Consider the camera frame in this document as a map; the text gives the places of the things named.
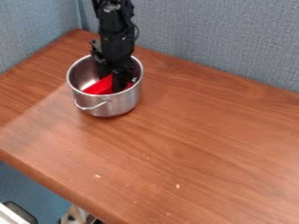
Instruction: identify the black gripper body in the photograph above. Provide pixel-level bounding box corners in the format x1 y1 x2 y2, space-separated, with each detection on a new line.
89 27 136 74

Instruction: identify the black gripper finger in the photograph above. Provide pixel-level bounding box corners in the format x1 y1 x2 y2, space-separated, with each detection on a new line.
96 62 110 79
112 70 128 92

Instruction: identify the metal pot with handle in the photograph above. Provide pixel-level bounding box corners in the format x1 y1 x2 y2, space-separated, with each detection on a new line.
66 55 144 117

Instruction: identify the red plastic block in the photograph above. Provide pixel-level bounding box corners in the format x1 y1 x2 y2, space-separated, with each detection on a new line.
82 73 134 95

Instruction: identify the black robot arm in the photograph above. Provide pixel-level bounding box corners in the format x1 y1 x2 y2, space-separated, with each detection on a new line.
84 0 138 95

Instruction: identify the white object under table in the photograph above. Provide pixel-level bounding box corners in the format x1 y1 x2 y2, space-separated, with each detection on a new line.
55 205 104 224

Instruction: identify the black and silver equipment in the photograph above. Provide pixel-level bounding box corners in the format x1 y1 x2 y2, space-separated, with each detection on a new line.
0 201 38 224

